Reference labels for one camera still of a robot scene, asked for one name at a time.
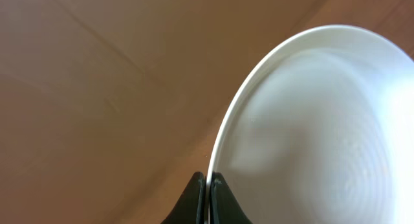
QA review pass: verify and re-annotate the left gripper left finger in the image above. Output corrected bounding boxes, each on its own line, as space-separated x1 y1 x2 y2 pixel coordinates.
161 172 206 224

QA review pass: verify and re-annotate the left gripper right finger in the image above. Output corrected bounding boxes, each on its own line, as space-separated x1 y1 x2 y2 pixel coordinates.
209 172 252 224

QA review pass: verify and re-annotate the white plate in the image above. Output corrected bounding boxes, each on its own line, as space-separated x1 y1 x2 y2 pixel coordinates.
206 25 413 223

